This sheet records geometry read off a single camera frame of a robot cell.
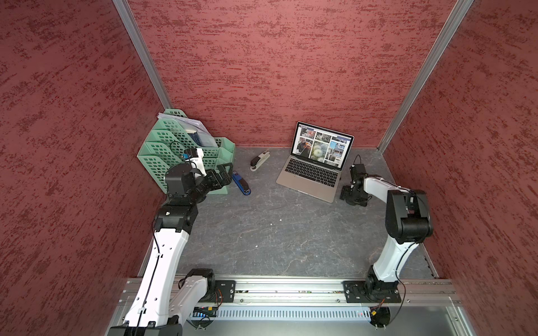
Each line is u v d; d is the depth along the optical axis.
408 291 0.76
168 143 0.97
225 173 0.61
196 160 0.61
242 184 1.02
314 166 1.12
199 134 1.03
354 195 0.87
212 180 0.61
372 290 0.67
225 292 0.74
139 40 0.78
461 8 0.71
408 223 0.51
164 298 0.40
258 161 1.10
